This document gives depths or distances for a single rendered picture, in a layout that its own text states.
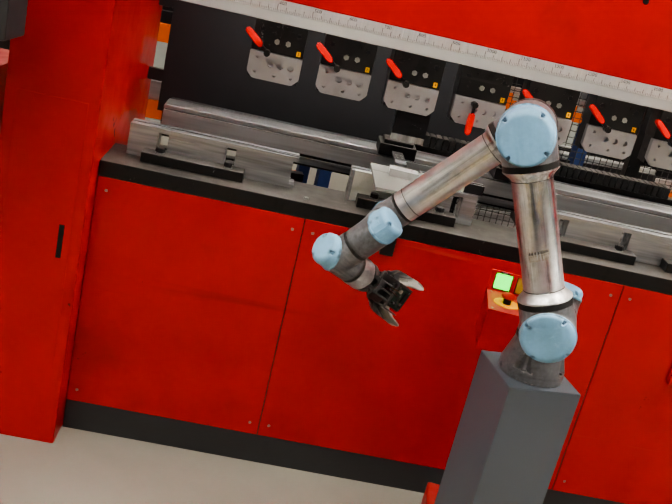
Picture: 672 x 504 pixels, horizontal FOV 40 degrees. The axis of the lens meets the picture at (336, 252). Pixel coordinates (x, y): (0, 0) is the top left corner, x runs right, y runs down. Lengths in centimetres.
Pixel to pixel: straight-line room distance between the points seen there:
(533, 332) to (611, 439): 121
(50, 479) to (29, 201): 79
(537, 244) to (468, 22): 95
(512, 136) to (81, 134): 122
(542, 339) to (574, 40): 108
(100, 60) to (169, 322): 81
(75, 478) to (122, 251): 67
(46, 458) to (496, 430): 138
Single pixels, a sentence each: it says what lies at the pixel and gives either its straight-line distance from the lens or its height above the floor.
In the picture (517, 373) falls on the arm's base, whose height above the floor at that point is 79.
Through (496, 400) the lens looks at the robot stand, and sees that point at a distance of 216.
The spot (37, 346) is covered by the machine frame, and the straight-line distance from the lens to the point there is 284.
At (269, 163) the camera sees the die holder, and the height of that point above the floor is 94.
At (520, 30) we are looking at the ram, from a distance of 273.
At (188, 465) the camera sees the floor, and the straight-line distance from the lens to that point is 296.
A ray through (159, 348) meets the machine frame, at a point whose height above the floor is 33.
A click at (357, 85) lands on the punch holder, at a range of 271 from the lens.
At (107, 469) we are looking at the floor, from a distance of 290.
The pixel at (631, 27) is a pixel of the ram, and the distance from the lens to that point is 281.
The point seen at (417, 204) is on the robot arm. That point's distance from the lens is 208.
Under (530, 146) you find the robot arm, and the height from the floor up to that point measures 132.
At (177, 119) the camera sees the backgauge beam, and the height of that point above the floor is 95.
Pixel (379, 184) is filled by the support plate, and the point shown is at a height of 100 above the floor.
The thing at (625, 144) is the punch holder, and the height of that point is 122.
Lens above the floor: 164
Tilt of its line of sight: 19 degrees down
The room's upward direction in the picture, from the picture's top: 13 degrees clockwise
